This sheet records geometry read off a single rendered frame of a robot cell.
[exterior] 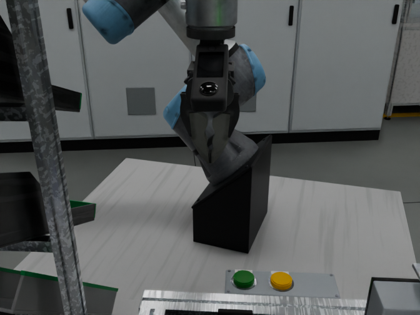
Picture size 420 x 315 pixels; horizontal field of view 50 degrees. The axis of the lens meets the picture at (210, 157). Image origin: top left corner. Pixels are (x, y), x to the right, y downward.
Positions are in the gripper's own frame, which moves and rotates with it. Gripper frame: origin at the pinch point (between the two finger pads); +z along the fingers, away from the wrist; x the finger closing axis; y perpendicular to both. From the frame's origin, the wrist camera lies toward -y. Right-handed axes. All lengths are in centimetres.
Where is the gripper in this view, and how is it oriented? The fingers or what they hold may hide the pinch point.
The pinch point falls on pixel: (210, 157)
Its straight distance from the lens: 71.5
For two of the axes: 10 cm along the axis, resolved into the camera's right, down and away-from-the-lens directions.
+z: 0.0, 9.0, 4.3
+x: -10.0, -0.3, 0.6
